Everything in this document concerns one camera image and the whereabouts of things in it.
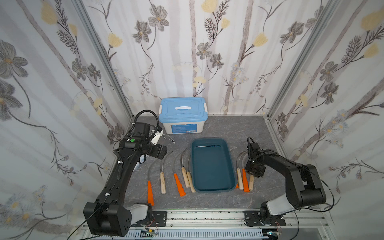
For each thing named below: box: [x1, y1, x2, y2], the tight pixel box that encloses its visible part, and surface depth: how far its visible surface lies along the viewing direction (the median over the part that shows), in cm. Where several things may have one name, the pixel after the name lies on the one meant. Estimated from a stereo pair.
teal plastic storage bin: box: [191, 137, 237, 193], surface depth 92 cm
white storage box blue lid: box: [159, 97, 208, 135], surface depth 103 cm
